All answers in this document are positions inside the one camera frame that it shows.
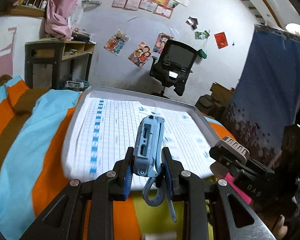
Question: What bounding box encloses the person's right hand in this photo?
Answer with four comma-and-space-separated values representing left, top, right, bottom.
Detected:
249, 200, 288, 239

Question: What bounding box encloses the brown cardboard box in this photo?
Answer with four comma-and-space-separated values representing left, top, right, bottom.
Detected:
195, 82, 234, 119

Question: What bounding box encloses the grey cardboard box lid tray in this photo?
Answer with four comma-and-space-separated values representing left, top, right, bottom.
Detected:
61, 85, 222, 183

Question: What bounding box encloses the dark blue patterned fabric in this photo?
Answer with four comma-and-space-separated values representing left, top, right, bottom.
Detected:
221, 24, 300, 168

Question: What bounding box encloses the black mesh office chair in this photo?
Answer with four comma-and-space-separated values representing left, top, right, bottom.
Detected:
149, 40, 198, 96

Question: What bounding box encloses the multicolour striped bed blanket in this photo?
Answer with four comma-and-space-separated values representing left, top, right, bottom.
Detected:
0, 74, 243, 240

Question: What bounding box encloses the cartoon family poster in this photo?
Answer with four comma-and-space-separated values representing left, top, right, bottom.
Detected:
128, 42, 152, 68

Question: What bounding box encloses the wooden desk with shelves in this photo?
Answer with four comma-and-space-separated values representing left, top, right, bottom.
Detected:
24, 40, 95, 89

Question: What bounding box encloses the pink curtain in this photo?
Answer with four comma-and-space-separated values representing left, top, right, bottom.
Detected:
45, 0, 78, 40

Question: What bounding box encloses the green pouch on wall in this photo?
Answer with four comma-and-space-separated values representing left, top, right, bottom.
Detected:
198, 49, 207, 59

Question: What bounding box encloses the red paper on wall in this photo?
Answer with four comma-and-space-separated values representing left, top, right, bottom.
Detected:
214, 32, 228, 49

